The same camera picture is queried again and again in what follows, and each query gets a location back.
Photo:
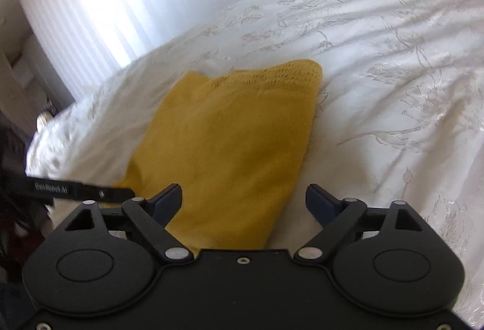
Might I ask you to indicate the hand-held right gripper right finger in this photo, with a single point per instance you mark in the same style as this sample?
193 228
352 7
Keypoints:
319 203

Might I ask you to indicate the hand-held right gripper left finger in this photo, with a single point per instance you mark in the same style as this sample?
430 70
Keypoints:
168 203

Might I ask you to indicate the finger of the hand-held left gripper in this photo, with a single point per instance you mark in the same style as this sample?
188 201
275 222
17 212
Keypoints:
109 194

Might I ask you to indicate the yellow knit garment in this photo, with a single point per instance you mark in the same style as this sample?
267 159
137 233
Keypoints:
227 133

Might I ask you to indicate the white floral bedspread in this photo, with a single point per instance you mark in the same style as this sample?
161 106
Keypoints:
378 69

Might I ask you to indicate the white window curtain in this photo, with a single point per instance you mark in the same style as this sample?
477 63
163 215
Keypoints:
132 5

